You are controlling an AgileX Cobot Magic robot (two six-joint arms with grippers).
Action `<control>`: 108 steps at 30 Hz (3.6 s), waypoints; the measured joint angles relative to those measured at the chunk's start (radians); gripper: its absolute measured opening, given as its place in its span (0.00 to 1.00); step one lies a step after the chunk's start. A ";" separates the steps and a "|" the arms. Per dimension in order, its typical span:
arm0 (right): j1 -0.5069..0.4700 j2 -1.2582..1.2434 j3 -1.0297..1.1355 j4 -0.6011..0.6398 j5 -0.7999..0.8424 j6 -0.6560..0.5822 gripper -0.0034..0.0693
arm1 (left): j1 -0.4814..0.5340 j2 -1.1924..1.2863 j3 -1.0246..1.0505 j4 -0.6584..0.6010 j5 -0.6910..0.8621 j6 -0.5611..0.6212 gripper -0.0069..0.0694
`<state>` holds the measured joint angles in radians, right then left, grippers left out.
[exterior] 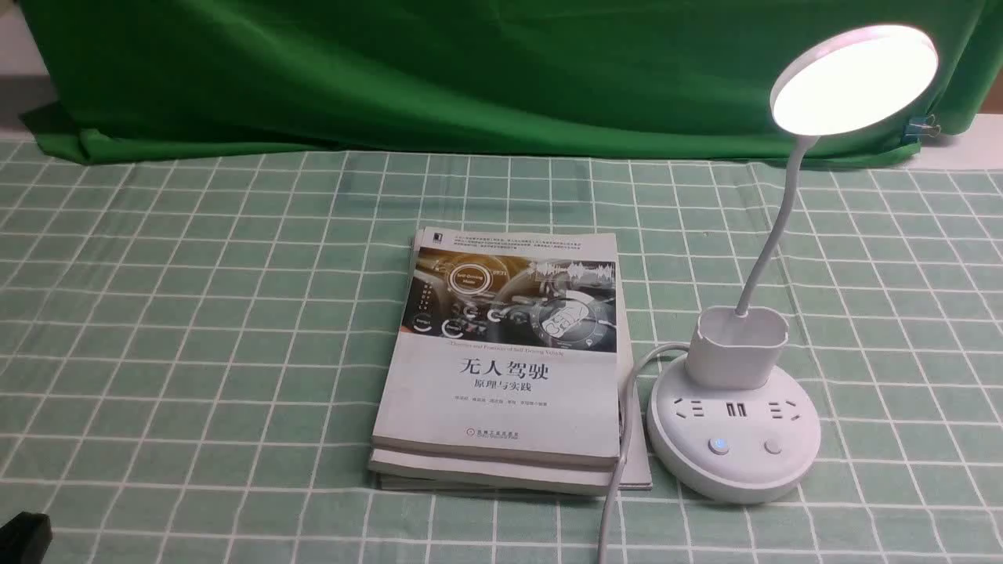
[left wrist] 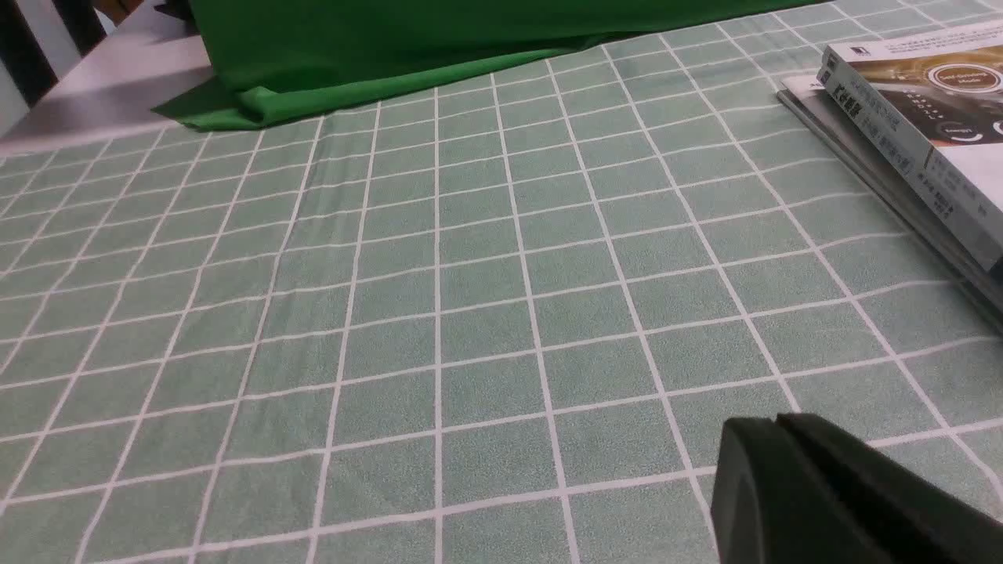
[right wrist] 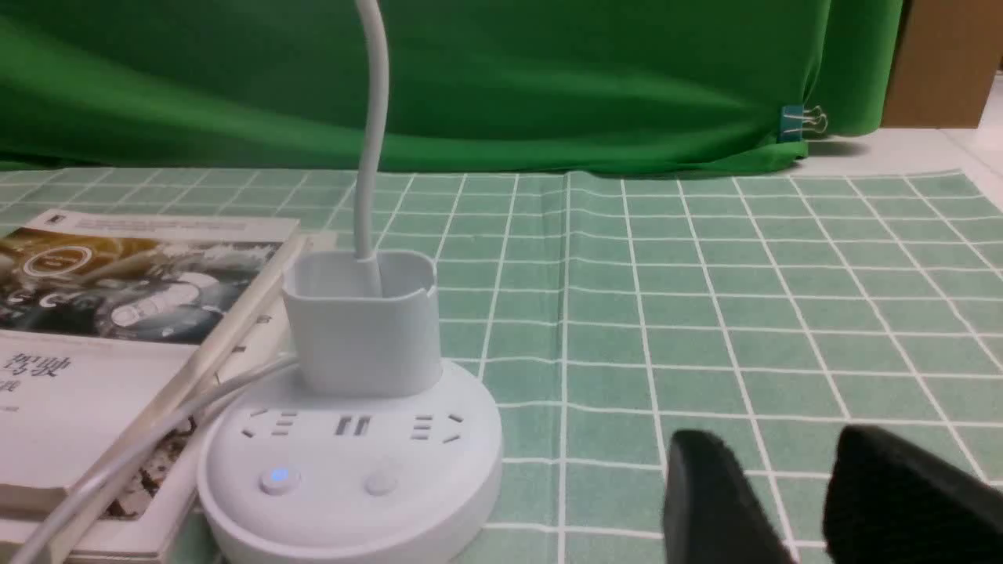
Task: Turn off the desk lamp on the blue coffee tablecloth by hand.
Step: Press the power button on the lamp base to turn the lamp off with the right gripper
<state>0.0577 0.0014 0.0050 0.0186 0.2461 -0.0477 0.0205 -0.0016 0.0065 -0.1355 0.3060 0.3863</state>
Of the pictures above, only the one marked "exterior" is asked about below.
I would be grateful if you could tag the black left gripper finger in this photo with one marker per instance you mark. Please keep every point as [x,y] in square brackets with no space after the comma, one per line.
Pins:
[26,538]

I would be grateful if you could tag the white desk lamp with socket base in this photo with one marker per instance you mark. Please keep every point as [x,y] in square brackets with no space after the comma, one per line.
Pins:
[724,417]

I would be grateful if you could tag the green checkered tablecloth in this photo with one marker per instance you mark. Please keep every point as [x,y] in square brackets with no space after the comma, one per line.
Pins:
[193,352]

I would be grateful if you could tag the green backdrop cloth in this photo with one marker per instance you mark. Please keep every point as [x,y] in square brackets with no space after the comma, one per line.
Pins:
[671,80]

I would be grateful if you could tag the top book with car cover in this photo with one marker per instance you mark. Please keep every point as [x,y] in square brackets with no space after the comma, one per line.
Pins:
[553,290]

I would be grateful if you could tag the blue binder clip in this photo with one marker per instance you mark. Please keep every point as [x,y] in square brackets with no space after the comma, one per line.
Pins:
[921,127]

